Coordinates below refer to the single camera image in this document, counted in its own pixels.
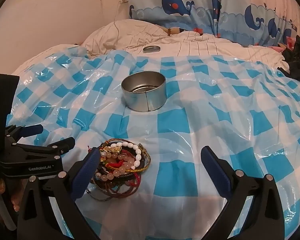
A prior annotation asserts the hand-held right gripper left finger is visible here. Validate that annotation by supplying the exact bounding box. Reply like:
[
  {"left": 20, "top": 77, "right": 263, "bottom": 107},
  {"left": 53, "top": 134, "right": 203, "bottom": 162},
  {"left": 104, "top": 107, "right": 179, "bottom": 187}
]
[{"left": 16, "top": 148, "right": 101, "bottom": 240}]

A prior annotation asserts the round metal tin lid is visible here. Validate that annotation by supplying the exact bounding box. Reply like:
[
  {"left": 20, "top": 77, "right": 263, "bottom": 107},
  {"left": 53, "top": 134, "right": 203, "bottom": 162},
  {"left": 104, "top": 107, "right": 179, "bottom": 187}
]
[{"left": 143, "top": 45, "right": 161, "bottom": 53}]

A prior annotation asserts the white charging cable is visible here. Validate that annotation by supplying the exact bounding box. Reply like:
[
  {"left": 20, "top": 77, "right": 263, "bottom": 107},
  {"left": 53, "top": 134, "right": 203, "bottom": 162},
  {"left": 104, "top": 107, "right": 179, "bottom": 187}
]
[{"left": 113, "top": 0, "right": 124, "bottom": 49}]

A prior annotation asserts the blue checkered plastic sheet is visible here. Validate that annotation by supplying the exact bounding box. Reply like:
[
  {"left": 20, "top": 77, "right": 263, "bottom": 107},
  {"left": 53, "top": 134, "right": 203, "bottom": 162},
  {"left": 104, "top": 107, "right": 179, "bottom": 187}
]
[{"left": 5, "top": 44, "right": 300, "bottom": 240}]

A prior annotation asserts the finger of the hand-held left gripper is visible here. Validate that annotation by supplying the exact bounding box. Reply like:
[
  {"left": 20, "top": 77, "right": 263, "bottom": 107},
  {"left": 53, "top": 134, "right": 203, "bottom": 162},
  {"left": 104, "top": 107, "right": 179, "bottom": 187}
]
[
  {"left": 5, "top": 125, "right": 44, "bottom": 142},
  {"left": 15, "top": 137, "right": 76, "bottom": 160}
]

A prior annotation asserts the white striped blanket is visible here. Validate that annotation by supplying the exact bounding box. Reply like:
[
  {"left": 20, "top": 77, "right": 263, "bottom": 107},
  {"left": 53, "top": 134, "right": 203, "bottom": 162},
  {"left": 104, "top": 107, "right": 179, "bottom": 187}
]
[{"left": 11, "top": 19, "right": 290, "bottom": 80}]

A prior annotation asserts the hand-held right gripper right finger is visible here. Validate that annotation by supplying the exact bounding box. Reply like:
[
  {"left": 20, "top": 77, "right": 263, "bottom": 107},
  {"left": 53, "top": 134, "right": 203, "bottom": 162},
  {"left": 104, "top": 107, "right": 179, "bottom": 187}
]
[{"left": 200, "top": 145, "right": 293, "bottom": 240}]

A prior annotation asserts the whale print curtain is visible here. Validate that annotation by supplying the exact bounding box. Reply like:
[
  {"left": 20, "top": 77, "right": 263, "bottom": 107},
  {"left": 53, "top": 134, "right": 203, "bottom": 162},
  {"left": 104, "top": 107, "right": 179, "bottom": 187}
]
[{"left": 127, "top": 0, "right": 300, "bottom": 47}]

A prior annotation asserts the small brown and black object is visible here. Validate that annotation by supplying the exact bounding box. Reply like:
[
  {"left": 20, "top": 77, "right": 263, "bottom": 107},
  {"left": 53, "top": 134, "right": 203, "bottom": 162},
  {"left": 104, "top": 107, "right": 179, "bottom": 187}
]
[{"left": 165, "top": 27, "right": 188, "bottom": 36}]

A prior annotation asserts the pile of bracelets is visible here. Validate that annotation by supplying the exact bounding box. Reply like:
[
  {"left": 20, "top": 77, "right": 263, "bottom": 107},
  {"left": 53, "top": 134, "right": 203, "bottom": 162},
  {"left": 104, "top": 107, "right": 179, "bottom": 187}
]
[{"left": 86, "top": 138, "right": 152, "bottom": 202}]

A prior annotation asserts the person's left hand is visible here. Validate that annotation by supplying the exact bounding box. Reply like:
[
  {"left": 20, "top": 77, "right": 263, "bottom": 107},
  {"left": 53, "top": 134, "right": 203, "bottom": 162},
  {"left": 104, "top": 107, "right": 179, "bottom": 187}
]
[{"left": 0, "top": 179, "right": 24, "bottom": 212}]

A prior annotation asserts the pile of black clothes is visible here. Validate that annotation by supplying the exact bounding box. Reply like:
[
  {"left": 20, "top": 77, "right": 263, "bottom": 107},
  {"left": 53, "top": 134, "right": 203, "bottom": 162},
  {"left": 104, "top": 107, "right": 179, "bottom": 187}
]
[{"left": 277, "top": 35, "right": 300, "bottom": 81}]

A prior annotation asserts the round metal tin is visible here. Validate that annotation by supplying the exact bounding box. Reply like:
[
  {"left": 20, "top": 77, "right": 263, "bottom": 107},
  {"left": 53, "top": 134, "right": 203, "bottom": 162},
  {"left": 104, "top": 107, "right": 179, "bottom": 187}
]
[{"left": 121, "top": 71, "right": 166, "bottom": 112}]

